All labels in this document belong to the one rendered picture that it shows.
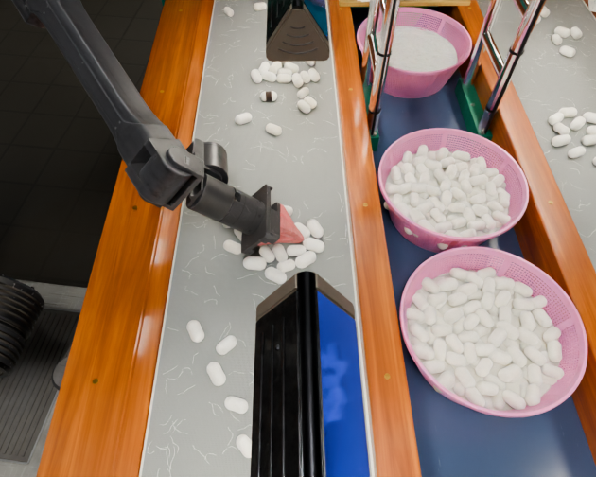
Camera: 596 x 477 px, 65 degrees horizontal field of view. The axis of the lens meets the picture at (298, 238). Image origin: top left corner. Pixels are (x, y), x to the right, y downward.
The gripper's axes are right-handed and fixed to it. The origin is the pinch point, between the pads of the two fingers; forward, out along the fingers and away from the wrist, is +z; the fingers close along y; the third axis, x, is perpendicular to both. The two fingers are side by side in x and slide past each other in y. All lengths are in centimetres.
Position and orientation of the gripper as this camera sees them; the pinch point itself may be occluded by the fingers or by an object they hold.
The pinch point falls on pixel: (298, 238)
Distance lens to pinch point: 78.5
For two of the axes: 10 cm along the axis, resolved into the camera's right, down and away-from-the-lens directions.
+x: -6.5, 4.4, 6.1
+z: 7.6, 3.6, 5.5
